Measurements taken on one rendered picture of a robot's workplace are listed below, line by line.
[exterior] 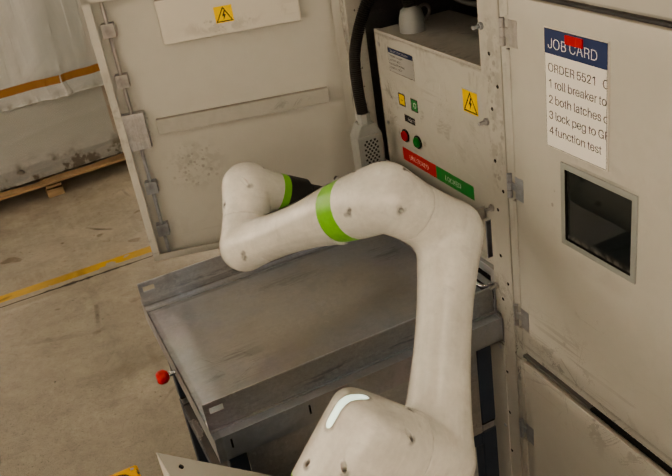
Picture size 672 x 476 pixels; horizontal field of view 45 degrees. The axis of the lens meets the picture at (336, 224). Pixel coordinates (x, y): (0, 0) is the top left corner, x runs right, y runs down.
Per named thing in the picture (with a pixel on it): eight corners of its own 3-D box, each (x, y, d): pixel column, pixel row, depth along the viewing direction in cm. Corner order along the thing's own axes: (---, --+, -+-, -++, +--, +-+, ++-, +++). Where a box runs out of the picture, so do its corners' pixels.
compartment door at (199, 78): (155, 250, 235) (82, -8, 201) (368, 207, 239) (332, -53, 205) (154, 262, 229) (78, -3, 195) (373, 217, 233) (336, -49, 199)
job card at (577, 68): (605, 172, 129) (606, 42, 119) (544, 145, 141) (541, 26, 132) (608, 171, 129) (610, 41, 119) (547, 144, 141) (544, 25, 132)
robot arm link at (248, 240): (362, 188, 154) (316, 174, 147) (362, 249, 150) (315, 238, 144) (253, 228, 181) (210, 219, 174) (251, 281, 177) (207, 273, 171)
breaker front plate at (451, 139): (496, 276, 184) (483, 73, 162) (392, 203, 224) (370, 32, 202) (501, 274, 184) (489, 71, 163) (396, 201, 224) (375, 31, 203)
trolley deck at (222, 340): (220, 463, 161) (214, 440, 158) (146, 319, 212) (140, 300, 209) (503, 339, 183) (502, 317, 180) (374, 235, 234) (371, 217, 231)
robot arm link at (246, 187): (236, 150, 170) (214, 165, 179) (234, 207, 166) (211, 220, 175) (294, 163, 177) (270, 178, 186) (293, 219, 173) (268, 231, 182)
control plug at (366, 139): (364, 190, 212) (356, 128, 204) (356, 184, 216) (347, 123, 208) (391, 181, 214) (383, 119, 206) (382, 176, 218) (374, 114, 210)
